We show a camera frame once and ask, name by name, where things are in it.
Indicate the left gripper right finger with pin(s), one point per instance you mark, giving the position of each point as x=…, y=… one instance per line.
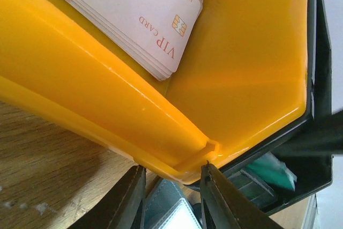
x=223, y=206

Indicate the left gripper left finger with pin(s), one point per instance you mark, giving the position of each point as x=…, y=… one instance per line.
x=122, y=207

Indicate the blue card holder wallet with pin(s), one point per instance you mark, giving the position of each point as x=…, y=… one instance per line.
x=167, y=207

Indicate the teal cards stack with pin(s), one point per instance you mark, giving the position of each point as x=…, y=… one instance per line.
x=255, y=181

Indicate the white red cards pile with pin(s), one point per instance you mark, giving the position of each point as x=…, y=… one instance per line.
x=153, y=32

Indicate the right black bin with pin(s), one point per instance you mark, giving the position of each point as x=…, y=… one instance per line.
x=308, y=144

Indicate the yellow bin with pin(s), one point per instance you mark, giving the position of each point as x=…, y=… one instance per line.
x=243, y=77

